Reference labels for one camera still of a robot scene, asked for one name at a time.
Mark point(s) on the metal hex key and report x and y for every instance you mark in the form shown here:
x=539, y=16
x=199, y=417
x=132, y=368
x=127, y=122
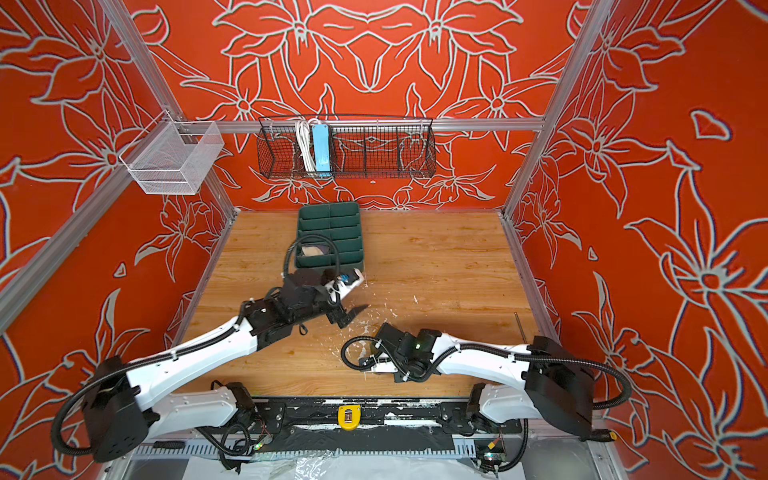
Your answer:
x=520, y=328

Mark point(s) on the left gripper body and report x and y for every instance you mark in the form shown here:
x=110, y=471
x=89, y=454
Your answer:
x=336, y=311

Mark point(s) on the green compartment tray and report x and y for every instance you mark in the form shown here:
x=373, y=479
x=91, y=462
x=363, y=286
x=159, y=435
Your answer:
x=337, y=225

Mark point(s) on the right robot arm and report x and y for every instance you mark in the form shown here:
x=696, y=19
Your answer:
x=540, y=380

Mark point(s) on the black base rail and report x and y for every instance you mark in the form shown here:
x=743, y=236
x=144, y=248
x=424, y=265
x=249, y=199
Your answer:
x=417, y=426

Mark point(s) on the light blue box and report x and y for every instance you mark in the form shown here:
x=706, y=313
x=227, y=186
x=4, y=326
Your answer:
x=321, y=143

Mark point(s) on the black wire wall basket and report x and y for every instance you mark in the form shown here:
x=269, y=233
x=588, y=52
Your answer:
x=360, y=147

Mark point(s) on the clear plastic wall bin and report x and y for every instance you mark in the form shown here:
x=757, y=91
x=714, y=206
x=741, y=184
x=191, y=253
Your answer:
x=168, y=161

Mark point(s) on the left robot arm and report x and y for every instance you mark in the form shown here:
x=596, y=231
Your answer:
x=125, y=403

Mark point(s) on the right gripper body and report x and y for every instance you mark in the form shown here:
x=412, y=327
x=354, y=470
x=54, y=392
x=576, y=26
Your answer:
x=401, y=375

